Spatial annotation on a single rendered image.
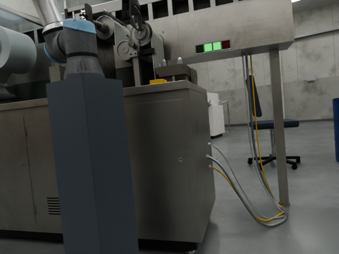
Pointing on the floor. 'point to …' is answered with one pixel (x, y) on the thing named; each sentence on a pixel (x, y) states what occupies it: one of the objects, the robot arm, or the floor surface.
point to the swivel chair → (270, 129)
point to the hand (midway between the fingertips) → (137, 28)
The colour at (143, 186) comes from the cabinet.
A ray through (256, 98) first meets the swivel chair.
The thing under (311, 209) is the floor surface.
